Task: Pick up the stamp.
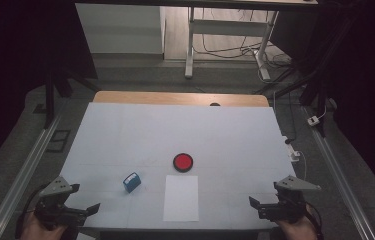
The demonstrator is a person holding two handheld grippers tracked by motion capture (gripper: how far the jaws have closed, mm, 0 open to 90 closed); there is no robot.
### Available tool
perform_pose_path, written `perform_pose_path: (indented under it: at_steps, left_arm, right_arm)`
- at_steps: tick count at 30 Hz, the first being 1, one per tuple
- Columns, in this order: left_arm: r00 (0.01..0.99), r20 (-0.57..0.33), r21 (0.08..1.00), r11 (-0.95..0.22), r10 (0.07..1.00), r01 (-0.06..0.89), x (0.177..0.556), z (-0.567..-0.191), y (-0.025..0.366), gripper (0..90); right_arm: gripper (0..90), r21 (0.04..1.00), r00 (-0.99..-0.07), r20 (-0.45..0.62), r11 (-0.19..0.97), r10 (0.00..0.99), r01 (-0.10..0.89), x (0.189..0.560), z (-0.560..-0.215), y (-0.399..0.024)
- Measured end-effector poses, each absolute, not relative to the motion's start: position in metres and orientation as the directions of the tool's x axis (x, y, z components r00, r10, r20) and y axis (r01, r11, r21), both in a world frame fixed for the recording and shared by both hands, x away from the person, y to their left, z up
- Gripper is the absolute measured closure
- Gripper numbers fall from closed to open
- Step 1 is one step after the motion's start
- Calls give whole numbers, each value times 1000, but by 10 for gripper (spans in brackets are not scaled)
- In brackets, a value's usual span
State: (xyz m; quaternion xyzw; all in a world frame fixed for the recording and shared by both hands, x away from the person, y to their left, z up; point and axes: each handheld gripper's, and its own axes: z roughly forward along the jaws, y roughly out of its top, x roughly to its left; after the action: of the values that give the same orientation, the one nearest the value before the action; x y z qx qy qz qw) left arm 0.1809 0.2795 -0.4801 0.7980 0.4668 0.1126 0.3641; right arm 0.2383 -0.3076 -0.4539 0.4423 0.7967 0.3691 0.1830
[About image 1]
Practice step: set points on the round red ink pad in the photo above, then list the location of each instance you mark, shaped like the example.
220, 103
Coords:
183, 162

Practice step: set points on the person's right hand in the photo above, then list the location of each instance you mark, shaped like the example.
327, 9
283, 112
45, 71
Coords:
298, 230

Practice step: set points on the white paper sheet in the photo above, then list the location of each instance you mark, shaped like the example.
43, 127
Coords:
181, 198

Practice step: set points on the aluminium rail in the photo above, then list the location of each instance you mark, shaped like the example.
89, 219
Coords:
18, 180
341, 176

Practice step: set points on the black floor frames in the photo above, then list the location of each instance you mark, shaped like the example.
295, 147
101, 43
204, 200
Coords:
58, 141

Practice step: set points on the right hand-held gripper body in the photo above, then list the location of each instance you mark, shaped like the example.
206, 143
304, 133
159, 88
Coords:
286, 208

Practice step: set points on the white power strip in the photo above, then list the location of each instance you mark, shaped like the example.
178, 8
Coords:
291, 151

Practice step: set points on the small white adapter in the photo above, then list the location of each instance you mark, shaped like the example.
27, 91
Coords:
313, 120

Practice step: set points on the white cabinet panel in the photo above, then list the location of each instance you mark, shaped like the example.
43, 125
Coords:
118, 30

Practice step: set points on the white table cover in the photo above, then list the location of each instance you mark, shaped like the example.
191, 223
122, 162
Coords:
175, 133

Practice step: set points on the blue stamp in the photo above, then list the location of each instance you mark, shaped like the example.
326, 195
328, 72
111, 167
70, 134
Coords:
131, 182

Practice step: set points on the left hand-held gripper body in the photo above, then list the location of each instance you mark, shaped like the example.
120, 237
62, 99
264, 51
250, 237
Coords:
53, 208

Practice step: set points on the black table grommet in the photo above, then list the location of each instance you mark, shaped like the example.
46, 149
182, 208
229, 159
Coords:
215, 104

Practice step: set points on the white desk frame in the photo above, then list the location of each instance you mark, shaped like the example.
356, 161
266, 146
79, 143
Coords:
228, 27

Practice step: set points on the black stand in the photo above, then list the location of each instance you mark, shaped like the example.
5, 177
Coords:
50, 100
311, 83

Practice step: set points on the person's left hand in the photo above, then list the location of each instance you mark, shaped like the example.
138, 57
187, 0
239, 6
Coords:
36, 230

